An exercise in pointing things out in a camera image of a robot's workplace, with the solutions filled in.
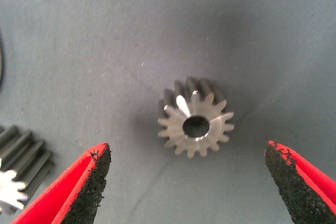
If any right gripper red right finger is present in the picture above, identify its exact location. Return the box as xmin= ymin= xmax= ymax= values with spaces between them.
xmin=264 ymin=140 xmax=336 ymax=224

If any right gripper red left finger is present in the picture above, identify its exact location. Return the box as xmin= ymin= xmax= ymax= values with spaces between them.
xmin=10 ymin=142 xmax=112 ymax=224

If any large steel gear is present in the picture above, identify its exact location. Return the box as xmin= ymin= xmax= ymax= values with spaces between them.
xmin=0 ymin=125 xmax=53 ymax=216

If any small steel gear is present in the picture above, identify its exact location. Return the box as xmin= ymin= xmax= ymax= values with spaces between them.
xmin=156 ymin=76 xmax=235 ymax=158

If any dark grey table cloth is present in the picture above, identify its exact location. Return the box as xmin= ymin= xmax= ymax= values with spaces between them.
xmin=0 ymin=0 xmax=336 ymax=224

